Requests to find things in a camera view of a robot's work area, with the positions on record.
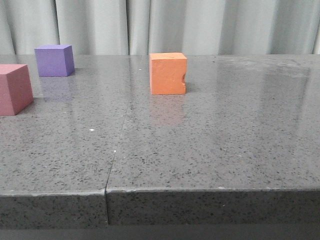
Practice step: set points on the purple foam block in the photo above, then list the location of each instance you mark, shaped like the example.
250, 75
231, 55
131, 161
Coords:
54, 60

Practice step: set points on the pink foam block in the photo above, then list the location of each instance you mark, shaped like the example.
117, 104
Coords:
15, 89

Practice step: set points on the orange foam block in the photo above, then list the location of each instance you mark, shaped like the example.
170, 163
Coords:
167, 73

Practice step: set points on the grey curtain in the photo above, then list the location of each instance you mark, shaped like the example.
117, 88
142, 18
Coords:
140, 27

